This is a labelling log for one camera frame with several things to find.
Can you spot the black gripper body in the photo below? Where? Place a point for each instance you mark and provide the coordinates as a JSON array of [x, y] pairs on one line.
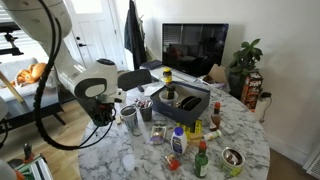
[[104, 110]]

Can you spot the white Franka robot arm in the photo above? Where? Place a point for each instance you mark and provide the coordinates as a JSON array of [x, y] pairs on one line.
[[40, 26]]

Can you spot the vitamin bottle yellow lid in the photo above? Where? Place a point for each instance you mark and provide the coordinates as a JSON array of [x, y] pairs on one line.
[[167, 77]]

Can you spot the small jar red lid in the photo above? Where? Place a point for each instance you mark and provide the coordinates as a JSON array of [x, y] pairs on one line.
[[173, 164]]

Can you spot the light wooden block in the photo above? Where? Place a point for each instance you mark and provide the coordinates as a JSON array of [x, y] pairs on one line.
[[118, 120]]

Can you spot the silver metal cup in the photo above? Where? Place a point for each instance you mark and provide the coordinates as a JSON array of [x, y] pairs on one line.
[[130, 118]]

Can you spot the red candy wrapper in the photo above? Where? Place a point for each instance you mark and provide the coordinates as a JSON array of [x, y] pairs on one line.
[[139, 102], [147, 103]]

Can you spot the dark grey cup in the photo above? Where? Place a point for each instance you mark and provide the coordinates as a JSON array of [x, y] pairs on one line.
[[145, 114]]

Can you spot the black remote control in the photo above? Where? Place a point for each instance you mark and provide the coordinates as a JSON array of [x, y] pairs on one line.
[[140, 89]]

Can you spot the small clear plastic cup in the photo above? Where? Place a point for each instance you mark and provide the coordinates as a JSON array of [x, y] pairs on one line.
[[128, 162]]

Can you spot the black office chair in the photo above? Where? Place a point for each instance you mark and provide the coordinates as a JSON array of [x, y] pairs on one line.
[[136, 79]]

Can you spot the white plastic bowl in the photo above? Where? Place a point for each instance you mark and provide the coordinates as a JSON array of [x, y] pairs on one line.
[[163, 98]]

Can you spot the white television stand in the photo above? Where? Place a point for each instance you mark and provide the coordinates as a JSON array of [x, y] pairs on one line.
[[156, 74]]

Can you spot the yellow bottle black cap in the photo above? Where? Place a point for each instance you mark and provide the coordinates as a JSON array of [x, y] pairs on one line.
[[170, 91]]

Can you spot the dark laptop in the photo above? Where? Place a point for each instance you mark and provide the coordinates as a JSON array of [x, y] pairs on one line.
[[151, 64]]

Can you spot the navy cardboard box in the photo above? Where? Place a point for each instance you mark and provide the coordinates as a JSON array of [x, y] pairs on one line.
[[180, 115]]

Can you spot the white bottle blue cap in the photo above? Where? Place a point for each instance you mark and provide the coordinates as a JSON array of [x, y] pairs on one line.
[[179, 143]]

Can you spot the white panel door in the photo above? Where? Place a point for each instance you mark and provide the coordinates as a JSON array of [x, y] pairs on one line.
[[100, 33]]

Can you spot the black item in box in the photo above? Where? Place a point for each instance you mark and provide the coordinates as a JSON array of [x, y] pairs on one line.
[[190, 103]]

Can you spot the dark hanging jacket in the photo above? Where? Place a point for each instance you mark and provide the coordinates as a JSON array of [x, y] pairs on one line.
[[135, 36]]

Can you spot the orange plush toy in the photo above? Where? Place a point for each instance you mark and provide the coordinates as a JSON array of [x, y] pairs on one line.
[[30, 74]]

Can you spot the black low table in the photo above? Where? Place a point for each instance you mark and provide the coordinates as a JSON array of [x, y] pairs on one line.
[[20, 115]]

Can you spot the yellow snack packet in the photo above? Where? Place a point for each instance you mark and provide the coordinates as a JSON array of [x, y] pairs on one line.
[[196, 128]]

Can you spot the tan wooden piece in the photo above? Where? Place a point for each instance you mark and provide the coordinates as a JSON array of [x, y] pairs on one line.
[[196, 136]]

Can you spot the grey sofa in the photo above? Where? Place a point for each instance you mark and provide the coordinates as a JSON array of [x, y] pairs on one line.
[[16, 94]]

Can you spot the light wooden beam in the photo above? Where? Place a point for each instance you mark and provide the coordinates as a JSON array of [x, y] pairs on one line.
[[11, 87]]

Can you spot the green glass bottle red cap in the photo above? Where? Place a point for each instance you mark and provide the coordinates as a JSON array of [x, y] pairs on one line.
[[201, 165]]

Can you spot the small white lying bottle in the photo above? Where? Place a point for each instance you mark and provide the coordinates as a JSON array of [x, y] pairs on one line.
[[212, 135]]

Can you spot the brown sauce bottle red cap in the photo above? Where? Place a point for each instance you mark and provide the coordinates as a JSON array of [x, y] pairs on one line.
[[215, 120]]

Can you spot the window with blinds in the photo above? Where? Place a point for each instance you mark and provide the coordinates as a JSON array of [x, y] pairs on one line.
[[20, 46]]

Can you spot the black flat screen television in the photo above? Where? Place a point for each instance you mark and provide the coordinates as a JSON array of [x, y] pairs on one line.
[[195, 50]]

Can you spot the brown cardboard piece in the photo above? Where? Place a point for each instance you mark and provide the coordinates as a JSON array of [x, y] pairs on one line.
[[217, 74]]

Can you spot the open tin green label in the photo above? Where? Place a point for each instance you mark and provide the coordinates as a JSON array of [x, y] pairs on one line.
[[230, 168]]

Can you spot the orange printed cardboard box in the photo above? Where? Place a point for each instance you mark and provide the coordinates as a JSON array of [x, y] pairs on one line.
[[251, 90]]

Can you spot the green potted plant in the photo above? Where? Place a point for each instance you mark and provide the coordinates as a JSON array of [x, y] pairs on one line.
[[245, 60]]

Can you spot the white floor vent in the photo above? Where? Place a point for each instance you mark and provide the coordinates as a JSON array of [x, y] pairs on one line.
[[313, 165]]

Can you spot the white frame green stripes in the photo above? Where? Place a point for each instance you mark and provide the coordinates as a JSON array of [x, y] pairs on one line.
[[36, 168]]

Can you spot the black camera tripod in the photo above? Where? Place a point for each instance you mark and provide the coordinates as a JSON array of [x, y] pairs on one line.
[[10, 27]]

